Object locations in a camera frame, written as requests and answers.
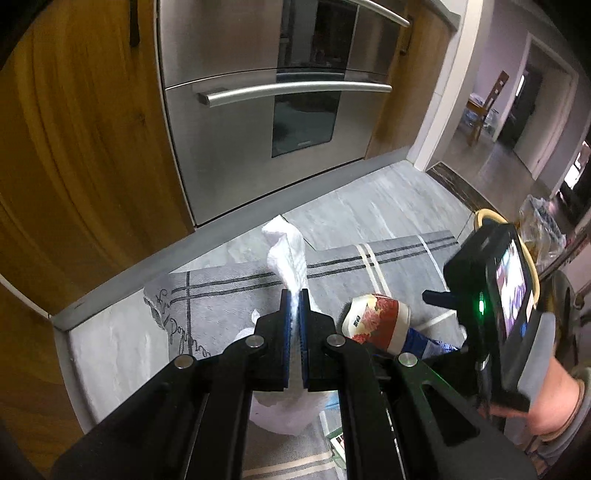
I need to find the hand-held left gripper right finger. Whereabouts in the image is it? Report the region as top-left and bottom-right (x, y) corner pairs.
(298, 288), (539, 480)

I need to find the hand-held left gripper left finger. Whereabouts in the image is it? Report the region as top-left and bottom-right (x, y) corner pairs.
(51, 288), (301, 480)

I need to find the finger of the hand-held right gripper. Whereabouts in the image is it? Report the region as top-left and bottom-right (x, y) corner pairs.
(422, 288), (463, 310)

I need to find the blue plastic packet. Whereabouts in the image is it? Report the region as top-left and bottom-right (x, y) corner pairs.
(404, 325), (462, 359)

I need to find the blue bucket with yellow rim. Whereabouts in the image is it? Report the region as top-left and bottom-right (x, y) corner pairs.
(473, 209), (544, 303)

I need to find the person's right hand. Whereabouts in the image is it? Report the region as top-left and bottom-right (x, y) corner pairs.
(490, 315), (588, 438)

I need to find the red floral paper cup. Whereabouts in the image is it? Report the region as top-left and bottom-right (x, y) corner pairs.
(339, 293), (414, 356)

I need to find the grey plaid floor mat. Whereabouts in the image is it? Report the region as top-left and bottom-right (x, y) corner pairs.
(143, 233), (467, 480)

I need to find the clear bag of groceries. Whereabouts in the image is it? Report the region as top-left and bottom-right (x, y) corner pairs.
(517, 194), (568, 264)

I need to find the wooden dining chair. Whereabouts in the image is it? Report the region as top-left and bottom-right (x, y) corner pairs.
(466, 70), (509, 147)

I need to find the narrow wooden cabinet door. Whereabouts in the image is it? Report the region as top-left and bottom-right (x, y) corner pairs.
(365, 7), (455, 160)

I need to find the stainless steel built-in oven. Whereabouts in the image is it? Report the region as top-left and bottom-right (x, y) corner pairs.
(157, 0), (414, 227)

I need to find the large wooden cabinet door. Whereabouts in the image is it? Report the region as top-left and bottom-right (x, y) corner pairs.
(0, 0), (195, 315)

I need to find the wooden side cabinet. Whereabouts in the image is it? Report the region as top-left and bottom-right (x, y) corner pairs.
(0, 274), (88, 467)

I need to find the grey kitchen countertop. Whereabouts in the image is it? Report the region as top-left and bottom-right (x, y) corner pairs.
(431, 0), (462, 31)

